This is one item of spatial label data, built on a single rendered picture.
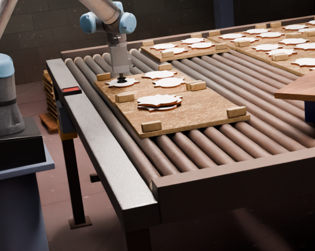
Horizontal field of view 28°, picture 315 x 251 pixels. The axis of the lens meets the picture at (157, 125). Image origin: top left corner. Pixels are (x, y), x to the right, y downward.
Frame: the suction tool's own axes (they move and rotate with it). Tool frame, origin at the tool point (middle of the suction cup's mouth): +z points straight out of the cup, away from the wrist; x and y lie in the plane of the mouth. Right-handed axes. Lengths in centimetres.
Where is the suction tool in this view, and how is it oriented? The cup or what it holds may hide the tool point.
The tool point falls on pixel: (122, 82)
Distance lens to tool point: 250.4
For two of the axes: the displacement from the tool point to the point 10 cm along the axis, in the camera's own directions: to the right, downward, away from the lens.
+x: -9.8, 1.4, -1.1
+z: 1.0, 9.5, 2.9
